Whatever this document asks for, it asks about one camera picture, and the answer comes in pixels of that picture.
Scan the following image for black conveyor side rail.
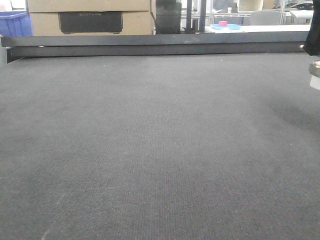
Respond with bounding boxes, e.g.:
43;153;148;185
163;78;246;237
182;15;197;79
0;31;308;63

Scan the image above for pink block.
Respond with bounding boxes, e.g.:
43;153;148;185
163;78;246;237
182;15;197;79
218;20;228;27

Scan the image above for blue plastic crate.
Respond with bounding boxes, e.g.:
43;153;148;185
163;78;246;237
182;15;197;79
0;11;33;37

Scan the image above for light blue tray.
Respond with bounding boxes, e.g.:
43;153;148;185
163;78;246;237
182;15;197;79
210;23;241;31

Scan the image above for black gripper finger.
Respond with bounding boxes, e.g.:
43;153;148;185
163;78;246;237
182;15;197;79
305;9;320;56

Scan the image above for large cardboard box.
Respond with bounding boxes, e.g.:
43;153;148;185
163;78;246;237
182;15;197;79
26;0;156;36

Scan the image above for black shelf upright post right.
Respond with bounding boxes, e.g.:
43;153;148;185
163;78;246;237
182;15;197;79
183;0;207;34

